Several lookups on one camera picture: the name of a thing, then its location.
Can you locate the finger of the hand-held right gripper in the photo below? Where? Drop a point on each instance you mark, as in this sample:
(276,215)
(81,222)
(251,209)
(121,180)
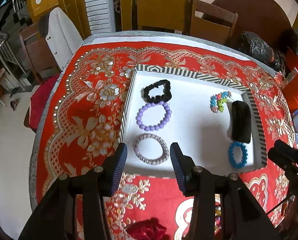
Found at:
(280,155)

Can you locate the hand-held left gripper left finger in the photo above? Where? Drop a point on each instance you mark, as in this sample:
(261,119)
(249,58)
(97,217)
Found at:
(119,165)

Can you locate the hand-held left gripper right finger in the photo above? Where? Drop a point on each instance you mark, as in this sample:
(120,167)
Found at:
(177,166)

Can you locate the silver woven bangle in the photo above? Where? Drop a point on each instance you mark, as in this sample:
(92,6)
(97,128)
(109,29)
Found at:
(151,162)

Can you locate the white tray with striped border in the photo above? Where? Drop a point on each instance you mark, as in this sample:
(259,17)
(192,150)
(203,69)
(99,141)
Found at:
(194,130)

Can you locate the black case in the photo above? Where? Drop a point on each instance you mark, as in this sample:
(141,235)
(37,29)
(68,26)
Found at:
(241,122)

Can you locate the black scrunchie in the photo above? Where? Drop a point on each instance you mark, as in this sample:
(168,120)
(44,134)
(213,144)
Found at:
(148,92)

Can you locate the red floral tablecloth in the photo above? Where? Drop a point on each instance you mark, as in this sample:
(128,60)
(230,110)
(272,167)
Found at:
(83,110)

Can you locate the red scrunchie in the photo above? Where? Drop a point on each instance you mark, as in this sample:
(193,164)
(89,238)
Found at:
(149,230)

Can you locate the red cloth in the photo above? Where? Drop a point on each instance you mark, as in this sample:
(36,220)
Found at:
(42,100)

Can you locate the black plastic bag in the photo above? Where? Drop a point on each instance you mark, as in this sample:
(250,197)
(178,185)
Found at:
(296,42)
(259,47)

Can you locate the dark slipper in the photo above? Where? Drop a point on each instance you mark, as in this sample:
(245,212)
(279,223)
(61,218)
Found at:
(15,104)

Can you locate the round dark wooden table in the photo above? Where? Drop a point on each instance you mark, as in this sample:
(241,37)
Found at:
(259,12)

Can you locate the brown slatted wooden chair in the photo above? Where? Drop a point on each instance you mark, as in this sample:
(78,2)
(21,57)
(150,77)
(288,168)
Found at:
(214,17)

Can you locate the yellow wooden chair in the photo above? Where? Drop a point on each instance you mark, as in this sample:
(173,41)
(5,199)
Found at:
(161,12)

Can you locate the white louvred door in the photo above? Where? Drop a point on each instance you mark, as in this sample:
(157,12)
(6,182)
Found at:
(100,5)

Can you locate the metal stair railing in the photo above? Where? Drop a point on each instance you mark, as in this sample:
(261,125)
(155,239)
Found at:
(1,47)

